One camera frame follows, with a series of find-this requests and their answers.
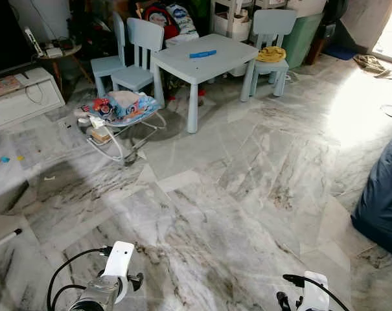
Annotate white rod with black tip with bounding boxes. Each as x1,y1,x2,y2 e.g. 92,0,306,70
0,228,23,254

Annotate dark blue bean bag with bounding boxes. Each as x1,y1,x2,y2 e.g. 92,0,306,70
351,122,392,261

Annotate colourful baby bouncer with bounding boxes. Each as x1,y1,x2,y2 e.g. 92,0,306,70
75,90,168,167

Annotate white low tv cabinet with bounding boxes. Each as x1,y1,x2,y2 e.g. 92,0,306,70
0,67,66,132

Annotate pale blue kids chair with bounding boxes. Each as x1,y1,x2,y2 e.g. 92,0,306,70
91,12,127,98
241,8,298,98
111,17,165,106

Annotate pale blue kids table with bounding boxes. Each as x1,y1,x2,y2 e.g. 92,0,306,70
150,34,260,134

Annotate colourful picture book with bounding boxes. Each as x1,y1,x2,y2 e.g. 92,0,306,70
0,75,23,102

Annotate flat blue strip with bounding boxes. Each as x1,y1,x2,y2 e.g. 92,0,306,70
189,49,218,60

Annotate round brown side table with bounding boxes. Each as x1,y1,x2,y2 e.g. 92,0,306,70
37,40,84,93

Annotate yellow cloth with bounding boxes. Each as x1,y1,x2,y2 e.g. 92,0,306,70
256,46,287,63

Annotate beige sandals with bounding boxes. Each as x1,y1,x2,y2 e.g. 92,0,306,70
353,54,392,80

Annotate dark blue floor mat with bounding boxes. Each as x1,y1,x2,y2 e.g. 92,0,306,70
321,43,359,61

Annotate white power strip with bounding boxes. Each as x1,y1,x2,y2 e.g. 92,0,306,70
23,26,45,58

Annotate red backpack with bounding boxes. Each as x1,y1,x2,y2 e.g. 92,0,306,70
142,3,181,40

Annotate white printed diaper pack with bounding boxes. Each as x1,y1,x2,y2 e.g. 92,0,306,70
166,5,200,37

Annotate white shelf unit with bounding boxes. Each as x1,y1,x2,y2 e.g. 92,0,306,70
211,0,253,41

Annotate black television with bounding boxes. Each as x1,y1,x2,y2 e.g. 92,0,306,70
0,0,38,80

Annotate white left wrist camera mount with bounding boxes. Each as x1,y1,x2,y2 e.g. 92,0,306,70
104,241,135,304

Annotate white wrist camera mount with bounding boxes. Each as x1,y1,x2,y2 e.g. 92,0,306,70
301,271,330,311
104,241,135,304

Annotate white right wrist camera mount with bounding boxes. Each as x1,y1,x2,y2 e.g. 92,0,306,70
301,271,330,311

